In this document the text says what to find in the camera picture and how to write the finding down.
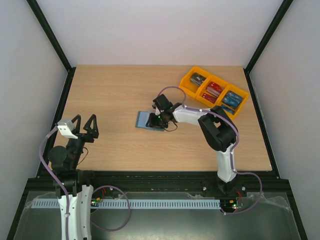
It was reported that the red card stack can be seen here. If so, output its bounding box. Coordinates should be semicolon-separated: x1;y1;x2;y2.
206;81;224;98

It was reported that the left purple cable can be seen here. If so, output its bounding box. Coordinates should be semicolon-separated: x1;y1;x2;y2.
39;124;71;240

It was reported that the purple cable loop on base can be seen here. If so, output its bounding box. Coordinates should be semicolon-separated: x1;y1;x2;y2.
87;184;132;232

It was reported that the black aluminium frame rail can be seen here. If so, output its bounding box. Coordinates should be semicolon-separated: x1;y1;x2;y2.
22;170;293;201

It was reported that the yellow three-compartment bin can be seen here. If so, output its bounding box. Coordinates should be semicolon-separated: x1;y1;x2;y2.
179;66;249;120

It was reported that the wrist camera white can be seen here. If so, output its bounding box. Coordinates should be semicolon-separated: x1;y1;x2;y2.
152;105;161;116
57;119;78;139

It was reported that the light blue cable duct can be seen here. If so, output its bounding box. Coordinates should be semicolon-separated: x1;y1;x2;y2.
31;198;221;210

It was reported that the blue leather card holder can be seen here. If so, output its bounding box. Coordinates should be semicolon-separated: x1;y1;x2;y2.
135;111;153;131

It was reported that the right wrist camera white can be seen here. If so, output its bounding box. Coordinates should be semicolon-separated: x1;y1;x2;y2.
152;105;161;116

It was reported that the loose blue card in bin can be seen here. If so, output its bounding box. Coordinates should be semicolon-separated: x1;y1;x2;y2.
220;105;235;116

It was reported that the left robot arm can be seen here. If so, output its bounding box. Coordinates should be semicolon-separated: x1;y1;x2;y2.
47;114;99;240

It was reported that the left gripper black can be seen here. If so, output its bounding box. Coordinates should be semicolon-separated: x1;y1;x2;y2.
66;114;99;169

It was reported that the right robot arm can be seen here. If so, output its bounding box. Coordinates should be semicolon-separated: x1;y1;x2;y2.
145;94;239;196

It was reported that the black card stack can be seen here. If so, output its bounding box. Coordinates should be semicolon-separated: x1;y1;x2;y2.
190;72;206;86

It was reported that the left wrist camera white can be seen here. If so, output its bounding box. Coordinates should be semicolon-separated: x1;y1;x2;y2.
57;119;78;139

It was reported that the blue card stack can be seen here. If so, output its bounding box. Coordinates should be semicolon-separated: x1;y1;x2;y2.
222;91;244;109

